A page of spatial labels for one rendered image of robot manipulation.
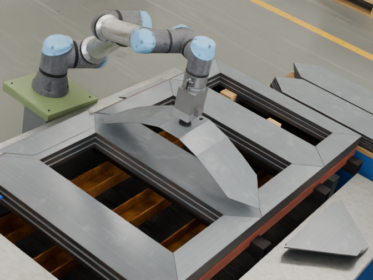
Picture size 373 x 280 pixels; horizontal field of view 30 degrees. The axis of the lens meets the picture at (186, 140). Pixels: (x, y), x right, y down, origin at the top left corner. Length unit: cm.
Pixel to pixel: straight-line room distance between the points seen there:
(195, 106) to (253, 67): 293
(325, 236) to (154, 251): 66
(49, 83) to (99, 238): 103
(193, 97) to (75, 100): 87
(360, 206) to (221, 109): 65
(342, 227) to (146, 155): 72
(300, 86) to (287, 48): 247
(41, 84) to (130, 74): 180
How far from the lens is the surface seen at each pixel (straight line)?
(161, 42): 216
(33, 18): 522
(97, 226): 207
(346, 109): 307
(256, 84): 301
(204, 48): 212
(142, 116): 236
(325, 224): 246
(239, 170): 228
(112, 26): 235
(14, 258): 169
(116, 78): 459
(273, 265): 228
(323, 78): 327
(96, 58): 285
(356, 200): 271
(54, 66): 287
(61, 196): 216
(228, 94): 298
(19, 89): 294
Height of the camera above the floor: 224
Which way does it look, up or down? 33 degrees down
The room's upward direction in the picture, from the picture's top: 14 degrees clockwise
